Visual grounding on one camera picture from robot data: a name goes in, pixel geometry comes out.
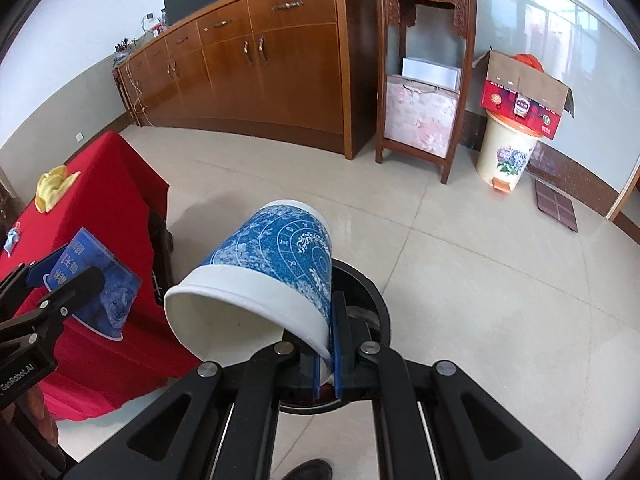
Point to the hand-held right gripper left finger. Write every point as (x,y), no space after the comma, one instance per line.
(316,377)

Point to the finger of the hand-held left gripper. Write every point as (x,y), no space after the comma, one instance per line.
(42,270)
(75,290)

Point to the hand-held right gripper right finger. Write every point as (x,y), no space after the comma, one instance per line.
(340,345)

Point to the small blue paper cup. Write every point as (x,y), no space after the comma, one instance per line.
(100,270)

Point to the wide blue patterned paper cup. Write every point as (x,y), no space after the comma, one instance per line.
(270,260)

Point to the person's left forearm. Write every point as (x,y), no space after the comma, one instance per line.
(25,452)

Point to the yellow cloth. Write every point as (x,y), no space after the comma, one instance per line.
(52,185)

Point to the person's black shoe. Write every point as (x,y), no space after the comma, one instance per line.
(305,470)

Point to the red tablecloth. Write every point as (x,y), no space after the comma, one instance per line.
(100,185)

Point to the pink floral bag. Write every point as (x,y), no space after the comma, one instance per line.
(420,115)

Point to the cream flowered pedal bin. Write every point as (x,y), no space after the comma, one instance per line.
(505,155)

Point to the brown floor scale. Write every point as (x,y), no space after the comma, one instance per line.
(555,205)

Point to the wooden sideboard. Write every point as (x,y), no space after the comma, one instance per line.
(275,75)

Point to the flat white box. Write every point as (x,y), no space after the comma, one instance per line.
(430,72)

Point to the carved wooden stand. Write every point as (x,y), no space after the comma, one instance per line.
(384,60)

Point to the red printed cardboard box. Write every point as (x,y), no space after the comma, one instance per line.
(520,95)

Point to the orange plastic bag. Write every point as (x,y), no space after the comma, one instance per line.
(529,61)

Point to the glass sliding door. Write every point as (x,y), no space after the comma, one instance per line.
(550,35)

